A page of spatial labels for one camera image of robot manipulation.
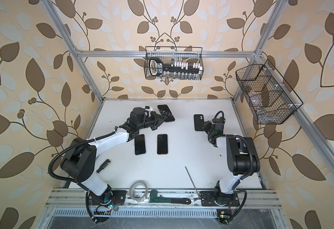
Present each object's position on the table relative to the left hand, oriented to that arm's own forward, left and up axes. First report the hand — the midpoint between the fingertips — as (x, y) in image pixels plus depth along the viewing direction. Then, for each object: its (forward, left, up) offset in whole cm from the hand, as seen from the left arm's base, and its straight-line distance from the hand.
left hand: (169, 116), depth 80 cm
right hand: (+7, -25, -18) cm, 32 cm away
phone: (-7, +4, -23) cm, 24 cm away
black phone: (+10, +3, -6) cm, 12 cm away
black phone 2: (-7, +19, -23) cm, 31 cm away
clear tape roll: (-32, +18, -20) cm, 41 cm away
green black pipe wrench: (-38, +6, -22) cm, 44 cm away
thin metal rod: (-33, -16, -23) cm, 43 cm away
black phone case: (+16, -22, -24) cm, 36 cm away
